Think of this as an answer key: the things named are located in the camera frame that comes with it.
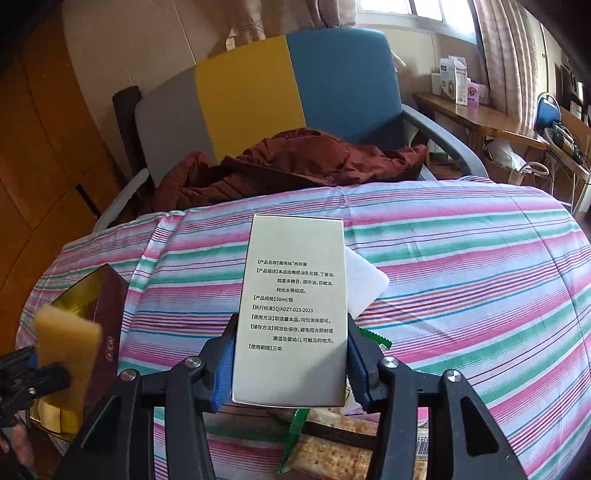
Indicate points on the floral beige curtain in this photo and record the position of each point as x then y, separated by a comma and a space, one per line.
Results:
323, 16
508, 55

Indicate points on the wooden desk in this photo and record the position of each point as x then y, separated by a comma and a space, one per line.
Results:
475, 117

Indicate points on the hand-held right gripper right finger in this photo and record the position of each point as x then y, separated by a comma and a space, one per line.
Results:
359, 374

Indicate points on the window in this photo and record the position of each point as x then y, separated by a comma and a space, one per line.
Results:
415, 14

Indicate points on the beige printed carton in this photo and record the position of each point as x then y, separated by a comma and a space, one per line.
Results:
291, 277

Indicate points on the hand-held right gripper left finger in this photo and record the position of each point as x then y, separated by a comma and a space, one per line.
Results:
224, 374

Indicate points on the white plastic bag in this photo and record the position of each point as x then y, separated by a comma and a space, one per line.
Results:
505, 157

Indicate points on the tall white carton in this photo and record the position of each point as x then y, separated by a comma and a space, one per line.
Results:
462, 87

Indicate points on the small white jar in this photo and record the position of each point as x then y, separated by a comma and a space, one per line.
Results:
437, 84

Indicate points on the red-brown jacket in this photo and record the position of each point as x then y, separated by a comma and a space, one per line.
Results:
300, 161

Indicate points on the light wooden side table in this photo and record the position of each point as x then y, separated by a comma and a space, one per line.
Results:
572, 168

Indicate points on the white foam block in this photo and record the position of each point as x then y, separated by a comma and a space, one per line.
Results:
364, 281

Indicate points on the green-ended cracker packet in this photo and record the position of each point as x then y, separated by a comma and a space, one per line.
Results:
341, 464

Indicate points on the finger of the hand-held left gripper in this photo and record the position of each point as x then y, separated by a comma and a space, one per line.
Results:
48, 377
21, 359

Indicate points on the person's left hand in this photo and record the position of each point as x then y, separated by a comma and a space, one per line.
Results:
14, 445

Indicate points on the blue rounded object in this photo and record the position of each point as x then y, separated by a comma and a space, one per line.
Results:
547, 110

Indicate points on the dark brown chair back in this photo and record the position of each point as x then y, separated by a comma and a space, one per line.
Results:
127, 124

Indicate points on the striped bed sheet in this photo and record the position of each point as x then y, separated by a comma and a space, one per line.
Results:
461, 300

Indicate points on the grey yellow blue armchair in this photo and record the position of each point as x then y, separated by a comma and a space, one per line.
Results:
244, 92

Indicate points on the cardboard box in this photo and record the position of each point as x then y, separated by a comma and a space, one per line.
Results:
108, 304

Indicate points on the yellow sponge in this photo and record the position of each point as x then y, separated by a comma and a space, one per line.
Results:
64, 337

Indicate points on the white product box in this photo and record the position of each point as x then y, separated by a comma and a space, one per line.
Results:
448, 78

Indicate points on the power strip with plugs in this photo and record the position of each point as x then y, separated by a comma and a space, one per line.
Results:
568, 141

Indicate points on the purple and white box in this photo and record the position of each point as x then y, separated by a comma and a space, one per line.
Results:
479, 92

